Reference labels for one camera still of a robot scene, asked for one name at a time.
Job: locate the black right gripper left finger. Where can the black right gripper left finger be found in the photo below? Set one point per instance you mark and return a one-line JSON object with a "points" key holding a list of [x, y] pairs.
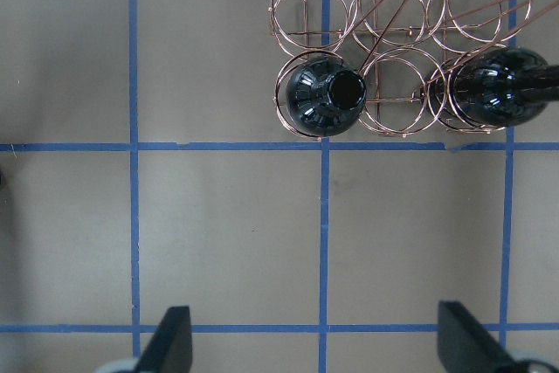
{"points": [[170, 349]]}

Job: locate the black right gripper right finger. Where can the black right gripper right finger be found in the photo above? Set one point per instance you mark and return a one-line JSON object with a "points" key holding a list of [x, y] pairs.
{"points": [[464, 345]]}

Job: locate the dark wine bottle rear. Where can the dark wine bottle rear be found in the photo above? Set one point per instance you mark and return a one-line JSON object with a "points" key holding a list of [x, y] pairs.
{"points": [[504, 87]]}

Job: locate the dark wine bottle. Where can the dark wine bottle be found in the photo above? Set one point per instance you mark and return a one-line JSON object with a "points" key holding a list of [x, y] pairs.
{"points": [[504, 87], [325, 96]]}

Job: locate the dark wine bottle front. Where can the dark wine bottle front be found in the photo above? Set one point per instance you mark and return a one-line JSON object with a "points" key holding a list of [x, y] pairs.
{"points": [[325, 96]]}

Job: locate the copper wire bottle basket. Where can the copper wire bottle basket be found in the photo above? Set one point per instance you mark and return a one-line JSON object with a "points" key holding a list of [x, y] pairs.
{"points": [[405, 50]]}

